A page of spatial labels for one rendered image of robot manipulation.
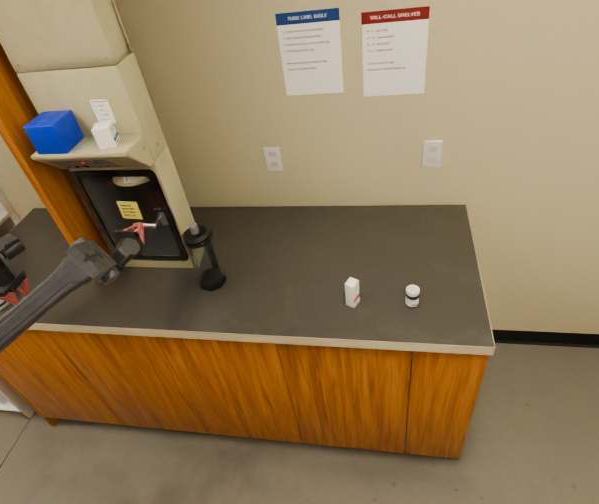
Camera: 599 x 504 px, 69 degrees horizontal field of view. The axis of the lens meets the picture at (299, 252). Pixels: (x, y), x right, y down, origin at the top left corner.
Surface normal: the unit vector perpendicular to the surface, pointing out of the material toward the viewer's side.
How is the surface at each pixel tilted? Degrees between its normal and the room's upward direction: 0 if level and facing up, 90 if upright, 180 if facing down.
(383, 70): 90
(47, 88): 90
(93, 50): 90
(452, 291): 0
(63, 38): 90
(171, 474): 0
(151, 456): 0
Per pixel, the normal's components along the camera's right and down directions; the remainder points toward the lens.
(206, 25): -0.15, 0.68
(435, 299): -0.12, -0.74
